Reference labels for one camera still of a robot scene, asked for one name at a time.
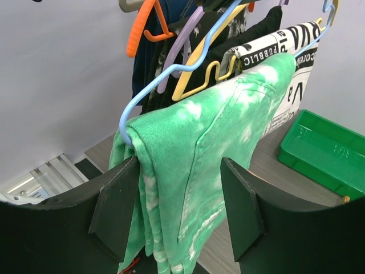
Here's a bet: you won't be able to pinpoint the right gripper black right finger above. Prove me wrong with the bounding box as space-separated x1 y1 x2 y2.
220 158 265 262

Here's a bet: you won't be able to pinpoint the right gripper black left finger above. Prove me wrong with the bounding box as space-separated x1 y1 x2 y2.
88 156 140 263

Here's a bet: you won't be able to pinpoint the green white trousers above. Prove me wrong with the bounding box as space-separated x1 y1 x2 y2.
109 53 296 273

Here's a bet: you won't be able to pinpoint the light blue wire hanger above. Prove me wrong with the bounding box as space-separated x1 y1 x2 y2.
119 1 323 146

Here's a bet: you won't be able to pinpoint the navy blue trousers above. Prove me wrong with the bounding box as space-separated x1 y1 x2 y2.
132 0 197 97

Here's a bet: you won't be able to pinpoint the purple plastic hanger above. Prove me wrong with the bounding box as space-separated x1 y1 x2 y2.
157 0 290 94

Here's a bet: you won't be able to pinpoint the orange plastic hanger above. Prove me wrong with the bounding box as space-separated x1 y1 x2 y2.
126 0 175 58

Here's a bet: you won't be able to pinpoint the newspaper print trousers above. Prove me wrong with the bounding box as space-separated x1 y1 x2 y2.
221 21 322 140

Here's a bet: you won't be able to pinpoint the black white patterned trousers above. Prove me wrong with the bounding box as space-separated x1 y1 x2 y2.
140 8 248 114

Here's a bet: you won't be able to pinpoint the yellow plastic hanger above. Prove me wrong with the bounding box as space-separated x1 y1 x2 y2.
172 1 339 102

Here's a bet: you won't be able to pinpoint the wooden clothes rack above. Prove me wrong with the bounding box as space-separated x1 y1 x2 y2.
342 196 350 204

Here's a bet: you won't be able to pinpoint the green plastic tray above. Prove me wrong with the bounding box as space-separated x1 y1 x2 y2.
278 110 364 200

